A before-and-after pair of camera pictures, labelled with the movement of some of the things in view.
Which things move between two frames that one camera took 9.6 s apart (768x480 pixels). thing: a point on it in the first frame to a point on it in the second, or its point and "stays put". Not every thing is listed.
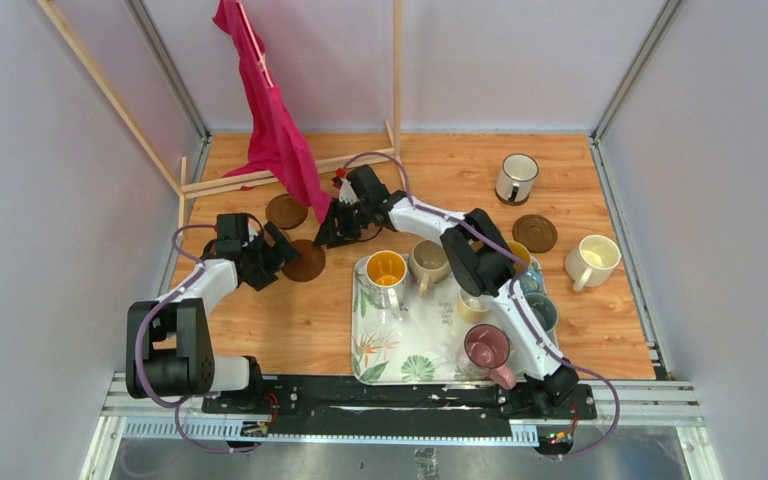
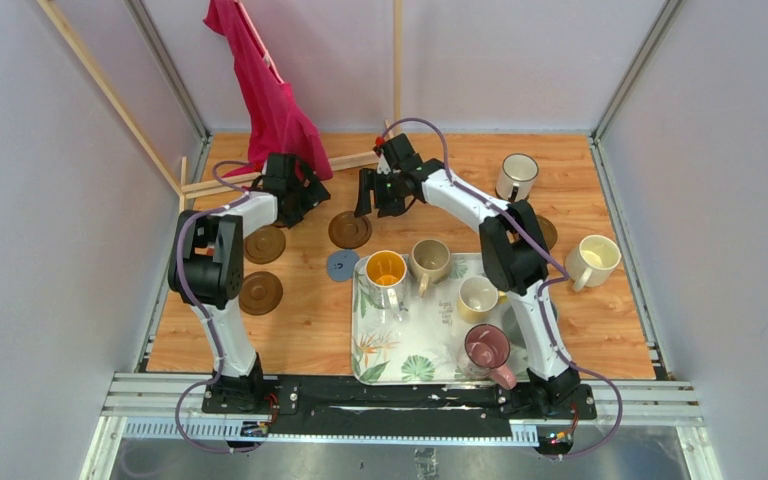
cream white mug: (593, 261) stays put
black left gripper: (280, 253) to (312, 195)
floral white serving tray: (424, 343) stays put
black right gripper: (330, 234) to (368, 179)
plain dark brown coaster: (311, 263) to (260, 293)
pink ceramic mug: (488, 346) stays put
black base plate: (350, 407) stays put
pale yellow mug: (472, 309) stays put
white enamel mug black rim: (516, 176) stays put
